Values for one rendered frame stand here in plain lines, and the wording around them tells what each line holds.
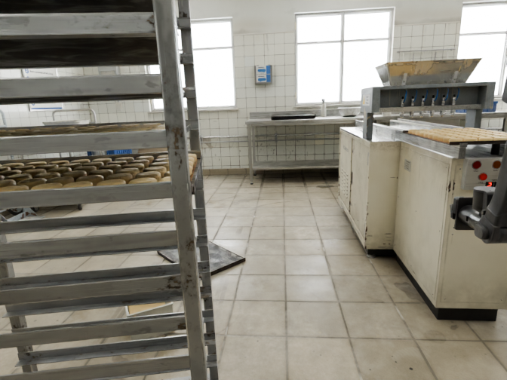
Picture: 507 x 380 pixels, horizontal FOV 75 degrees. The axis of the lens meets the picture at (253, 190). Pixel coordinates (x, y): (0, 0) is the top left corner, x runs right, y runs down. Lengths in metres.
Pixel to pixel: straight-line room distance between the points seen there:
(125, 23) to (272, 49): 4.80
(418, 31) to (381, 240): 3.82
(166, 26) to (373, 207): 2.03
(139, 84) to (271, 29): 4.86
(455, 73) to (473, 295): 1.32
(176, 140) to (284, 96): 4.78
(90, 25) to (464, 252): 1.72
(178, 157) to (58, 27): 0.26
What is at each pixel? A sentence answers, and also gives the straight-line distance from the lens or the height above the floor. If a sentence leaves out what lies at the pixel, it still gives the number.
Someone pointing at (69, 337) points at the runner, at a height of 0.69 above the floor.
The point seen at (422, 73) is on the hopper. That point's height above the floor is 1.25.
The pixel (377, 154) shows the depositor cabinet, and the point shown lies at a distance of 2.33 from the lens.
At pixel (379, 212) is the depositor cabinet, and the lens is 2.43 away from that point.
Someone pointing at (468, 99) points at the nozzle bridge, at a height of 1.08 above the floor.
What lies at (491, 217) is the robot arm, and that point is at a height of 0.81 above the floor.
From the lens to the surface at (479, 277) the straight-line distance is 1.97.
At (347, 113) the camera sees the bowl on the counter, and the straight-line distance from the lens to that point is 4.89.
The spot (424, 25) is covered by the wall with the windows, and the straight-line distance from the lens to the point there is 5.75.
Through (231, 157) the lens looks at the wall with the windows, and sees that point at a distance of 5.42.
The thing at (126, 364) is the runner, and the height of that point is 0.61.
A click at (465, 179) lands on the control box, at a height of 0.75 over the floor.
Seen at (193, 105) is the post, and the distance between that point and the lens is 1.00.
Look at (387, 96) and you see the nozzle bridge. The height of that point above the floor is 1.12.
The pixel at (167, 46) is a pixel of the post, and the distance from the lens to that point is 0.56.
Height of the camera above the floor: 1.10
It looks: 14 degrees down
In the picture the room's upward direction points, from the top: 2 degrees counter-clockwise
